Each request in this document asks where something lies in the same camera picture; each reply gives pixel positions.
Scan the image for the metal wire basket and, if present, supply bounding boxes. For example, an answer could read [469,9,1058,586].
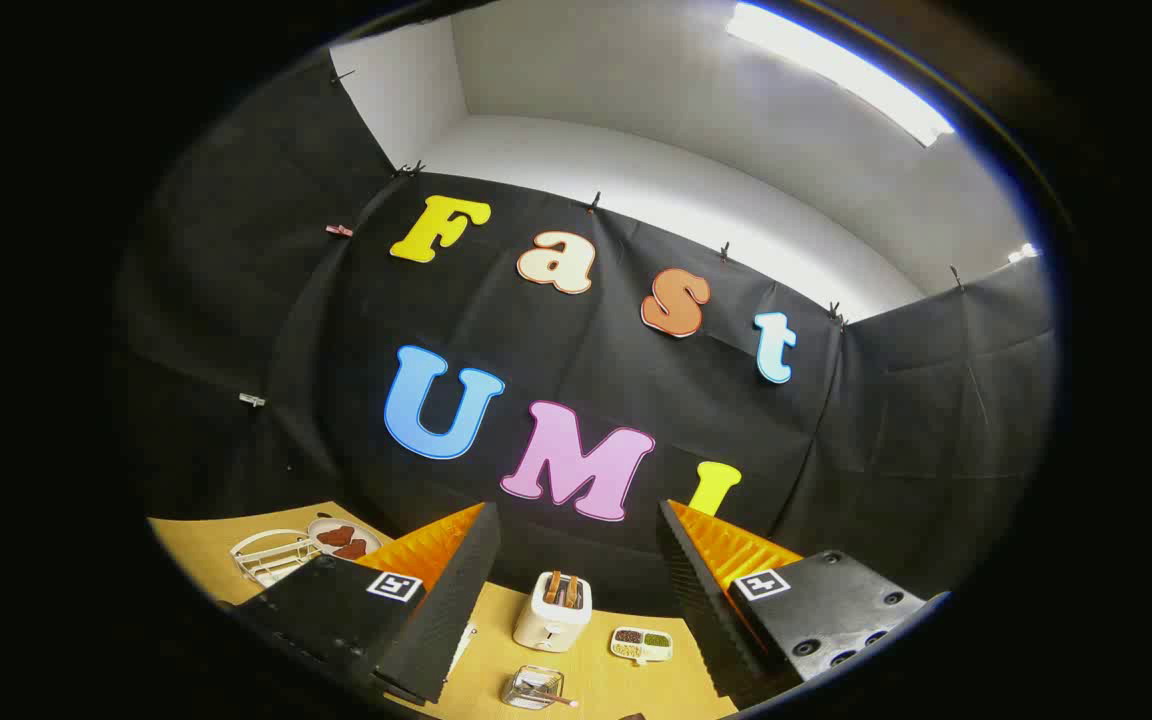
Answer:
[501,665,567,711]

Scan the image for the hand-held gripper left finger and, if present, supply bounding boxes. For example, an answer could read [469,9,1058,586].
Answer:
[234,502,502,706]

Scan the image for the cream toaster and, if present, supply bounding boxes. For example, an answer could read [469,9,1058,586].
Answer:
[513,571,594,653]

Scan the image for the black backdrop cloth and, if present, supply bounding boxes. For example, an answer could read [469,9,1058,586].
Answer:
[114,50,1057,616]

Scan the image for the white divided dish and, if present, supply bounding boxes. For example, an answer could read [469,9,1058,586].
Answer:
[609,626,674,666]

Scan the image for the white wire dish rack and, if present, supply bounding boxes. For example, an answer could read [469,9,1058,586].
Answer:
[229,528,322,589]

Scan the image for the plate with heart cookies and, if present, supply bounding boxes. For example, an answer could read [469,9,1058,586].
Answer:
[306,516,382,561]

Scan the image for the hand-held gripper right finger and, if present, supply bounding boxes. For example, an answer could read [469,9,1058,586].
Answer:
[656,499,949,709]

